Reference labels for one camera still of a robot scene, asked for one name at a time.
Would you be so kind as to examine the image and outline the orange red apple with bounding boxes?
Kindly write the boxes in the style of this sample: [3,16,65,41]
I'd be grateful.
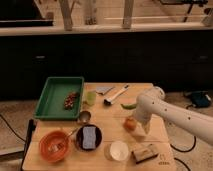
[124,116,137,131]

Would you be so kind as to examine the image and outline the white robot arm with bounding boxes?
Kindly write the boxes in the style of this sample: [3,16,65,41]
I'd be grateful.
[133,86,213,146]

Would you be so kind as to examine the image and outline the green plastic cup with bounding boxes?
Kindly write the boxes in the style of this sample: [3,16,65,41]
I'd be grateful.
[86,91,96,106]

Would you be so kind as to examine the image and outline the small metal cup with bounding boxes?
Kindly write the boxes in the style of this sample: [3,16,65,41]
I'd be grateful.
[78,111,91,124]

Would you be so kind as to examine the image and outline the green chili pepper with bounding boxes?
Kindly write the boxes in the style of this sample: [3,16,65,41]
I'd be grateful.
[121,103,137,110]

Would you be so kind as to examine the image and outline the brown scrub sponge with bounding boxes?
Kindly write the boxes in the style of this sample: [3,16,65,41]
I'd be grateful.
[132,144,159,164]

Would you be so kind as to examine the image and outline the grey cloth piece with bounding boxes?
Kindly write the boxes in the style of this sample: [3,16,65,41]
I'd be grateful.
[95,86,114,95]

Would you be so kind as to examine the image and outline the dark blue floor object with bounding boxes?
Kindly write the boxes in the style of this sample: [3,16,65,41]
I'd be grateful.
[187,91,212,108]

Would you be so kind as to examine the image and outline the blue sponge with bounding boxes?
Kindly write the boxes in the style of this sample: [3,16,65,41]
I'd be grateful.
[82,126,96,149]

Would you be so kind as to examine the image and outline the dark round bowl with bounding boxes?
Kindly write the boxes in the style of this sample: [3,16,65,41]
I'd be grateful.
[76,124,102,151]

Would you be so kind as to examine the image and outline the green plastic tray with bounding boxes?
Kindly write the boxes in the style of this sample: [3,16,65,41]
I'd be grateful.
[34,77,84,120]

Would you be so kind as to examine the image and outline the orange plastic bowl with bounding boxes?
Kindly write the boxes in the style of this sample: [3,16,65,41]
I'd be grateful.
[39,130,70,163]

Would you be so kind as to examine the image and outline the metal spoon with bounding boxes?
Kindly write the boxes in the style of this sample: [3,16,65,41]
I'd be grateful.
[48,128,78,153]

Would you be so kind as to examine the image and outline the black table clamp bar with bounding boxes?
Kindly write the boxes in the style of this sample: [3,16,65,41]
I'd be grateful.
[22,119,36,163]

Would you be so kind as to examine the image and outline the black cable right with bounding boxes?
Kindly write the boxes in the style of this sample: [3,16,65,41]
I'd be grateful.
[170,134,198,171]

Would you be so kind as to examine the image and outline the black cable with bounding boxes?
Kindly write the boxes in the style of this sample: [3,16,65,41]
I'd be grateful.
[0,113,27,143]
[170,134,198,171]

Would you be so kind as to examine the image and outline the black cable left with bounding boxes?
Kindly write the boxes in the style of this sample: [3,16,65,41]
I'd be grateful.
[0,113,27,143]

